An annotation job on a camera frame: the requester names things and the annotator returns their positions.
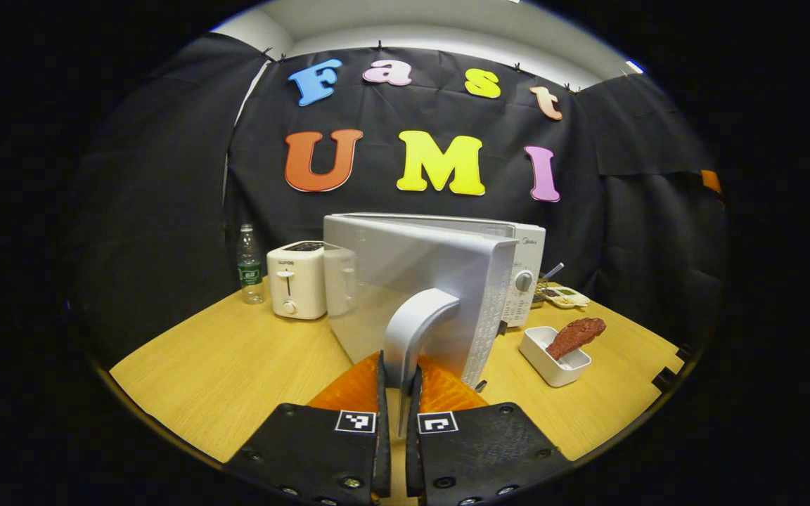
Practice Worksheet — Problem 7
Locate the white rectangular tray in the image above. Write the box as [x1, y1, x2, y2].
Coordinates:
[518, 325, 593, 389]

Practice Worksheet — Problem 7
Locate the clear plastic water bottle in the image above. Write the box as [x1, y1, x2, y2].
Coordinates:
[236, 223, 266, 306]

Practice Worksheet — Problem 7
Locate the white toaster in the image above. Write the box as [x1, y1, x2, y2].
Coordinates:
[266, 240, 328, 321]

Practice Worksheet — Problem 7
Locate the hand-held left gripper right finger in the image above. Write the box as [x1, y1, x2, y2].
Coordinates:
[405, 355, 575, 506]

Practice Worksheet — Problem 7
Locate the reddish brown meat piece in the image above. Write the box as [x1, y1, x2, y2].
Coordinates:
[545, 318, 608, 362]

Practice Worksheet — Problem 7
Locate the white microwave oven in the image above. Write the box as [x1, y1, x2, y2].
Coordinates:
[323, 213, 546, 391]

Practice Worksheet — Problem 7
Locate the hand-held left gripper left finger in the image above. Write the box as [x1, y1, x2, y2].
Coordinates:
[225, 351, 392, 506]

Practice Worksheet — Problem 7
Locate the white divided condiment dish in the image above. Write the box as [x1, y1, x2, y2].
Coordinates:
[542, 285, 591, 311]

